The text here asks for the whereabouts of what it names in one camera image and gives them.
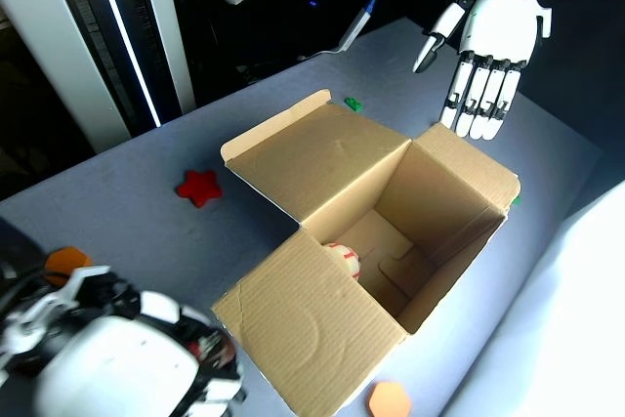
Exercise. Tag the white cardboard box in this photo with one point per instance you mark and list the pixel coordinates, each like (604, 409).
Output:
(303, 163)

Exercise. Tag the green toy brick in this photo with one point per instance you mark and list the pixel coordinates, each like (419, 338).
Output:
(353, 104)
(516, 200)

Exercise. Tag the red star block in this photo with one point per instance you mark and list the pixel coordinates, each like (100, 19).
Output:
(197, 188)

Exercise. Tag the grey table cloth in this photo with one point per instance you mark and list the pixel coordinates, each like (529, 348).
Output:
(146, 241)

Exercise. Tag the orange-yellow hexagon block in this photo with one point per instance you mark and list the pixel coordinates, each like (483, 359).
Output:
(389, 400)

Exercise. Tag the white sheet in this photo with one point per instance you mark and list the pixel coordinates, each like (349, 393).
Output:
(561, 314)

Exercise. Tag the white frame with light strip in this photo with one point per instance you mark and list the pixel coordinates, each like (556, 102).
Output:
(39, 21)

